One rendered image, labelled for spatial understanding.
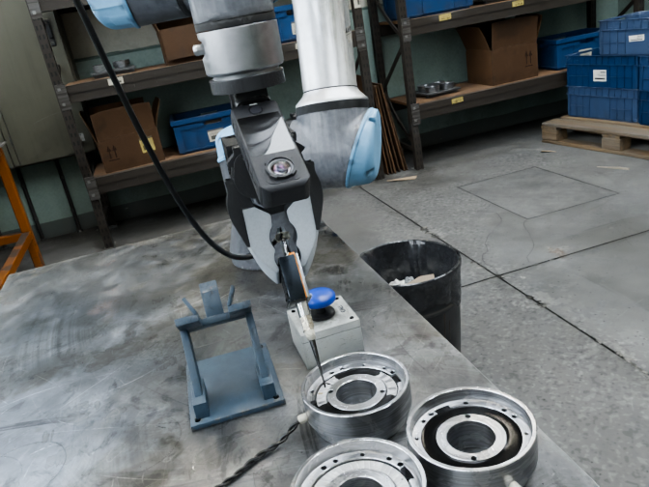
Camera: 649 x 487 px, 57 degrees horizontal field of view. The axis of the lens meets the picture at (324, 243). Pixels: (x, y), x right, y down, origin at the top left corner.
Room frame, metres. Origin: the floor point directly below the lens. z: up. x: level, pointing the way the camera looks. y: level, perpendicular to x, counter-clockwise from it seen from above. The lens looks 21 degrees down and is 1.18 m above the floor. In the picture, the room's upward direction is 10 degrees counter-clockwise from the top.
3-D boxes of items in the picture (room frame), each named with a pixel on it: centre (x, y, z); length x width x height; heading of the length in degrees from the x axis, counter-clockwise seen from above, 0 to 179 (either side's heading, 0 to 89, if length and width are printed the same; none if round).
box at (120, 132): (3.92, 1.11, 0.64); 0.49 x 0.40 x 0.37; 108
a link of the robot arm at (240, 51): (0.60, 0.05, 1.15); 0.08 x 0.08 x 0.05
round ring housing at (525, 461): (0.40, -0.09, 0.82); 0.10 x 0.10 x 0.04
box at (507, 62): (4.56, -1.52, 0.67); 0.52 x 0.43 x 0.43; 103
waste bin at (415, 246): (1.67, -0.23, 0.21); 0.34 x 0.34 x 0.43
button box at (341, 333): (0.64, 0.02, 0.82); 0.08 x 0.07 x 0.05; 13
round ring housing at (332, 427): (0.49, 0.00, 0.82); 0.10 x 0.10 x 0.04
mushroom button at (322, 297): (0.63, 0.02, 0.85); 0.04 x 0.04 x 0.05
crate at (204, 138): (4.07, 0.59, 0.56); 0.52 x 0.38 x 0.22; 100
